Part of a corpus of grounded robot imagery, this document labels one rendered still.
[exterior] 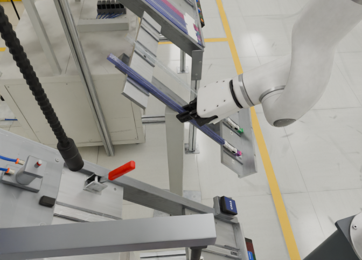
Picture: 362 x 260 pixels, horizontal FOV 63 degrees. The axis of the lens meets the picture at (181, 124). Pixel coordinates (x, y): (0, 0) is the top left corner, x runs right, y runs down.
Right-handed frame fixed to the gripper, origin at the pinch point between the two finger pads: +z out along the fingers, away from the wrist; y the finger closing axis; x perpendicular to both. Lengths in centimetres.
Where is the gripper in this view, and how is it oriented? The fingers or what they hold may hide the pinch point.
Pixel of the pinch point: (185, 113)
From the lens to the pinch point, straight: 80.6
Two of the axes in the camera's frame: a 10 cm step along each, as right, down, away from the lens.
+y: -0.6, 7.8, -6.3
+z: -8.3, 3.0, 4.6
